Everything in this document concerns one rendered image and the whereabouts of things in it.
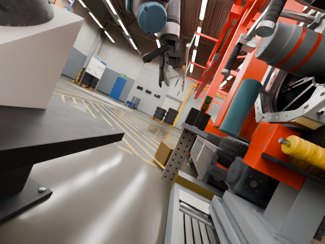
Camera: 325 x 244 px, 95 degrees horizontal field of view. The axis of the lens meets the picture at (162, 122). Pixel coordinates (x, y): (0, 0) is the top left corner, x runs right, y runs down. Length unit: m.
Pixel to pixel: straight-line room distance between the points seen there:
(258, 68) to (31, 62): 1.11
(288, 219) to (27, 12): 0.93
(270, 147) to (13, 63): 0.73
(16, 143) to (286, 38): 0.75
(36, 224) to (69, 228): 0.09
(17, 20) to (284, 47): 0.74
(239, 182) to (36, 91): 0.90
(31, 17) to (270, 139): 0.74
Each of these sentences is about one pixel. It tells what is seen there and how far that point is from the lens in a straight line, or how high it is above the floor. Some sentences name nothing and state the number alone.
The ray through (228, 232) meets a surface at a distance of 0.71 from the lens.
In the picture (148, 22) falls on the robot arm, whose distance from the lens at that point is 0.55.
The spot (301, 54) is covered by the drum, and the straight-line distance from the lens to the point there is 0.71.
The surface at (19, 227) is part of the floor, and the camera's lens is 0.62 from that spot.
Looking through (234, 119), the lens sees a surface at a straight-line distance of 0.72.
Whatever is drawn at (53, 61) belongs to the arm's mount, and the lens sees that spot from 0.52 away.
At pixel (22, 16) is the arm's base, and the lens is 0.50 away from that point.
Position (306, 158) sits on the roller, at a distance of 0.59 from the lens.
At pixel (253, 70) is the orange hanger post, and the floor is 0.93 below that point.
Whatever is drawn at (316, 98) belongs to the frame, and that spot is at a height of 0.65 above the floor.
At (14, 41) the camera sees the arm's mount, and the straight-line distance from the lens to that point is 0.45.
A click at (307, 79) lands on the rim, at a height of 0.83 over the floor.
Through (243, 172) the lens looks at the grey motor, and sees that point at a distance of 0.90.
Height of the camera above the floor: 0.43
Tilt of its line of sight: 2 degrees down
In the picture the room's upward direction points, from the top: 25 degrees clockwise
